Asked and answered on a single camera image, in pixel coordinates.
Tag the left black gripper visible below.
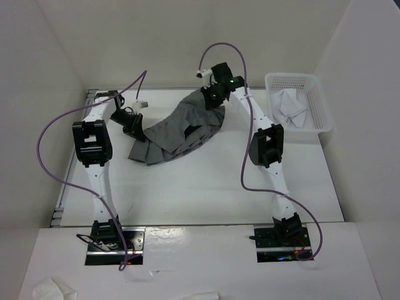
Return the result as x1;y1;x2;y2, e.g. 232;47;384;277
109;109;144;142

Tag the grey pleated skirt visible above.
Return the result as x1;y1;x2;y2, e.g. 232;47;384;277
128;89;226;166

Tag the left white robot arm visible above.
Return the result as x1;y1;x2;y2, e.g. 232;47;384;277
72;90;145;251

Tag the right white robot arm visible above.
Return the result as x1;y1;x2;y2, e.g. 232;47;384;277
196;62;302;246

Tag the white cloth in basket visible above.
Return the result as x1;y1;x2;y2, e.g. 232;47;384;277
270;88;310;129

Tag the white plastic basket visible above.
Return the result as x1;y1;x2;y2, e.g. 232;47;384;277
265;72;333;134

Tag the crumpled white tissue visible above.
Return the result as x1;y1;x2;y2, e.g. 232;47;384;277
32;277;78;300

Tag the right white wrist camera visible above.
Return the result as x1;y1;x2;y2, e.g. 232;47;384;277
196;69;215;89

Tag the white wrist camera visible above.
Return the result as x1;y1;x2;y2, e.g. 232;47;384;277
196;69;215;89
131;101;149;112

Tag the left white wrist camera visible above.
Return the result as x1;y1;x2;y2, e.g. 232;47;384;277
131;101;149;112

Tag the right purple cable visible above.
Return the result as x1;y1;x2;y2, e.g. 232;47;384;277
198;42;323;261

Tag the purple cable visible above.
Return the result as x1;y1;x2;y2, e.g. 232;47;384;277
198;42;323;261
36;71;148;272

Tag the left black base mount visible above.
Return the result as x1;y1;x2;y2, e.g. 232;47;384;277
76;228;145;266

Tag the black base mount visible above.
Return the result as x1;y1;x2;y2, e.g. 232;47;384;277
76;228;145;266
249;225;313;263

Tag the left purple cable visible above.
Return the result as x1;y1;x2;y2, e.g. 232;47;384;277
36;71;148;272

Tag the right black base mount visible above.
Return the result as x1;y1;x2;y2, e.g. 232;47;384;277
249;225;313;263

